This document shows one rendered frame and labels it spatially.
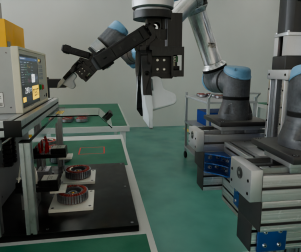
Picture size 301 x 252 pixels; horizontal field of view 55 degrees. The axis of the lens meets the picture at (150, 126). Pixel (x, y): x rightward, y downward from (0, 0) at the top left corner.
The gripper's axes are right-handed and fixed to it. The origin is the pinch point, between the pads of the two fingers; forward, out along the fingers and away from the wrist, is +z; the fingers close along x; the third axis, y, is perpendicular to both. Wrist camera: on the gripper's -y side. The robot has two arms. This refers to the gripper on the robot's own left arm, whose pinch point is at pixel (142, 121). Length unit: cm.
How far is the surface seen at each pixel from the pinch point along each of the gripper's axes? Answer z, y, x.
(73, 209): 37, -20, 41
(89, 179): 37, -16, 67
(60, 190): 32, -25, 46
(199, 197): 115, 79, 209
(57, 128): 18, -32, 90
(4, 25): -72, -151, 392
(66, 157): 27, -26, 69
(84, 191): 33, -16, 46
